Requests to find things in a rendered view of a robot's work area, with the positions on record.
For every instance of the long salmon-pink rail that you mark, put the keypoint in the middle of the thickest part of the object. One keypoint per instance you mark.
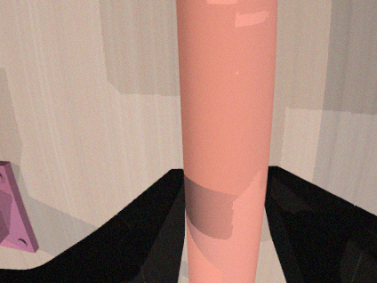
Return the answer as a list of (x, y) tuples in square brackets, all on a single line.
[(227, 63)]

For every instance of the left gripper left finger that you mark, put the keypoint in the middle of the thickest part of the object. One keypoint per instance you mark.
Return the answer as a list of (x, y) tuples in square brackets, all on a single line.
[(142, 243)]

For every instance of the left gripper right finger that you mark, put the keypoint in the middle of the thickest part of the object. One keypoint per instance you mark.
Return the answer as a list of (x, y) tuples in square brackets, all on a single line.
[(318, 236)]

